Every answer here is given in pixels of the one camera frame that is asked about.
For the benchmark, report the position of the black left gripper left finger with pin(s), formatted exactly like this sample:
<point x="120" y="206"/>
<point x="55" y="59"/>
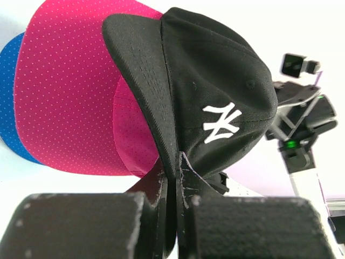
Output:
<point x="127" y="225"/>

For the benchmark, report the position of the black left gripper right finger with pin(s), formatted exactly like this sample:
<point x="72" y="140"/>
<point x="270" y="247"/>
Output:
<point x="214" y="226"/>

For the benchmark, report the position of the magenta hat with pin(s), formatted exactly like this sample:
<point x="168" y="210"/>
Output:
<point x="74" y="111"/>

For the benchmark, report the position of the black baseball cap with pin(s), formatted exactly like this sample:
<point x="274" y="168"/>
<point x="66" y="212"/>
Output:
<point x="200" y="86"/>

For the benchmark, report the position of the blue baseball cap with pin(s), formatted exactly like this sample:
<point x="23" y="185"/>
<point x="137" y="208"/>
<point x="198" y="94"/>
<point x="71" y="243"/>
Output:
<point x="9" y="135"/>

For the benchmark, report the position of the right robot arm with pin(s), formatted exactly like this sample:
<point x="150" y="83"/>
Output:
<point x="303" y="114"/>

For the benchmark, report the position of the white plastic basket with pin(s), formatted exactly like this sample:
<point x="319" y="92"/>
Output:
<point x="235" y="189"/>

